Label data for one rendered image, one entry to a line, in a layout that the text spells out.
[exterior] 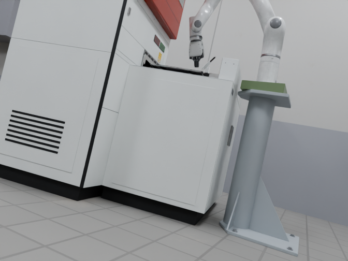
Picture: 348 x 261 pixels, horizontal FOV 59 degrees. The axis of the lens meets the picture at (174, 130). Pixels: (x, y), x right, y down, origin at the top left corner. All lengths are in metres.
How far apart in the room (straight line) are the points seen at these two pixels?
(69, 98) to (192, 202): 0.88
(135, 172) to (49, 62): 0.79
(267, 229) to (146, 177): 0.77
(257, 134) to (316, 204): 1.73
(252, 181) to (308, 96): 1.86
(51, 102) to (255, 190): 1.28
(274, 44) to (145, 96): 0.84
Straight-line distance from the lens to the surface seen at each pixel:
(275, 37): 2.00
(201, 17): 2.09
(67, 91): 1.80
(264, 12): 2.13
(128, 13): 1.81
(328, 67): 3.64
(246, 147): 1.87
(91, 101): 1.71
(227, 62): 1.81
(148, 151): 1.76
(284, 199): 3.47
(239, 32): 3.89
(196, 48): 2.13
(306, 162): 3.45
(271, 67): 1.97
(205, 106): 1.70
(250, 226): 1.95
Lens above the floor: 0.41
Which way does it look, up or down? 2 degrees up
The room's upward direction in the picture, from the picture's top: 13 degrees clockwise
